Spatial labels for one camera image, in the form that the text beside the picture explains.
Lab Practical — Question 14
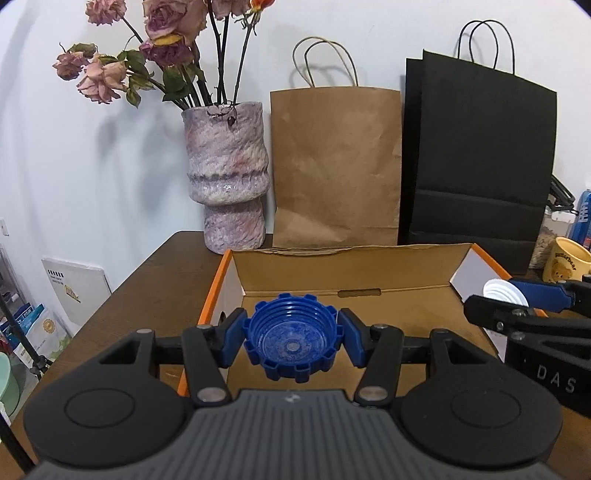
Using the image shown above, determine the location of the blue toothed plastic cap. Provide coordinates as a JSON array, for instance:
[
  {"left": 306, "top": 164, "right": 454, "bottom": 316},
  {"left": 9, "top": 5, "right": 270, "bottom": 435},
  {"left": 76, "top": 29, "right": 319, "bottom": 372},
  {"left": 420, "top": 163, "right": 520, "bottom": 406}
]
[{"left": 243, "top": 293, "right": 344, "bottom": 383}]

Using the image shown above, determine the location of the white ribbed plastic cap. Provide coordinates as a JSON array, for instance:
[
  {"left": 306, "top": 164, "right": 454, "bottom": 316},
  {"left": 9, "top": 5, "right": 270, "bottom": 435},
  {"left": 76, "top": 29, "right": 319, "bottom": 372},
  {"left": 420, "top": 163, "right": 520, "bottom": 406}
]
[{"left": 482, "top": 279, "right": 529, "bottom": 307}]

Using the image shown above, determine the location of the white booklet against wall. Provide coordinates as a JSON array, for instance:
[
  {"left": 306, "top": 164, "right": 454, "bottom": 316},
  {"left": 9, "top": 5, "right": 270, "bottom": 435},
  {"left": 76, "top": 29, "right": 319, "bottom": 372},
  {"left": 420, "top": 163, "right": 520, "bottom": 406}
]
[{"left": 42, "top": 257, "right": 111, "bottom": 327}]

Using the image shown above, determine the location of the brown paper bag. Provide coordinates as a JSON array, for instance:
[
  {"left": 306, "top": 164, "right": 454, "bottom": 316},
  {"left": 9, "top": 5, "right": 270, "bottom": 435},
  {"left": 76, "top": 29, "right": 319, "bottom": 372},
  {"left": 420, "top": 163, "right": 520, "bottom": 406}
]
[{"left": 269, "top": 36, "right": 404, "bottom": 250}]

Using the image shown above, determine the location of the black light stand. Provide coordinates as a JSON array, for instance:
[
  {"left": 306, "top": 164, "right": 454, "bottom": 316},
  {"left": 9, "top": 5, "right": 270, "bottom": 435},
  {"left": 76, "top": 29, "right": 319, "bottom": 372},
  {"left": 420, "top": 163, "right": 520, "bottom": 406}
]
[{"left": 0, "top": 298, "right": 52, "bottom": 474}]

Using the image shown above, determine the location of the black paper bag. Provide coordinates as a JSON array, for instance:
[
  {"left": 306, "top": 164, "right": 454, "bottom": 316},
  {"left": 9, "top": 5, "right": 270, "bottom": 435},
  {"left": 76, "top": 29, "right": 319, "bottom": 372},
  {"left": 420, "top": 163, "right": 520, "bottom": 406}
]
[{"left": 398, "top": 52, "right": 558, "bottom": 274}]

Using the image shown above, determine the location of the dried pink rose bouquet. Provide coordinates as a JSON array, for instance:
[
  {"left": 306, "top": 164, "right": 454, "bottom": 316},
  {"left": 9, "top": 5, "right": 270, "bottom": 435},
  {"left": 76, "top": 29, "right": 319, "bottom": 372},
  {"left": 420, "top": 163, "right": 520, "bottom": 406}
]
[{"left": 53, "top": 0, "right": 273, "bottom": 111}]

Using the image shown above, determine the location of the red cardboard box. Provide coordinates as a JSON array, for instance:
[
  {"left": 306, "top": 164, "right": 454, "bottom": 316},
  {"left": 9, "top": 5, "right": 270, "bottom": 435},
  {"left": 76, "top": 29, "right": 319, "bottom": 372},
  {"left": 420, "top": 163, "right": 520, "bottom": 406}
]
[{"left": 176, "top": 243, "right": 548, "bottom": 398}]

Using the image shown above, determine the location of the blue soda can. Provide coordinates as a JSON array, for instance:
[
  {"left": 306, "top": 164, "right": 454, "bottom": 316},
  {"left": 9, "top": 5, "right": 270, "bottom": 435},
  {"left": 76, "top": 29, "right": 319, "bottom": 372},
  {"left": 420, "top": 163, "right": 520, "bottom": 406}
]
[{"left": 569, "top": 189, "right": 591, "bottom": 250}]

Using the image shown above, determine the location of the clear jar with black clip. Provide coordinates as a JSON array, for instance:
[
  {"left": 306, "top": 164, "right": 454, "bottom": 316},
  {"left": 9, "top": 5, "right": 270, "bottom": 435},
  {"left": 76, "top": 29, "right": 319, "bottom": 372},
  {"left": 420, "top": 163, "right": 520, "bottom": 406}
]
[{"left": 529, "top": 176, "right": 578, "bottom": 270}]

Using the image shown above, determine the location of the mottled purple ceramic vase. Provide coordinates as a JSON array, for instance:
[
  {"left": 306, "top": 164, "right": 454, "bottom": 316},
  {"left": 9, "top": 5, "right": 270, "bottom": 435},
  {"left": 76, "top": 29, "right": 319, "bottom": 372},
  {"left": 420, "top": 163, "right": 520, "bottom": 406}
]
[{"left": 181, "top": 102, "right": 270, "bottom": 254}]

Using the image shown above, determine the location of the yellow bear mug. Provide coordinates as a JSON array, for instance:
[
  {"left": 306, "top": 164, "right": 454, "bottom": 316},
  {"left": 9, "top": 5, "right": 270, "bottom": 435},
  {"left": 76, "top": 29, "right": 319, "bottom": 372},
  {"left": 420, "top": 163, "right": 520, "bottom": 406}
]
[{"left": 543, "top": 237, "right": 591, "bottom": 283}]

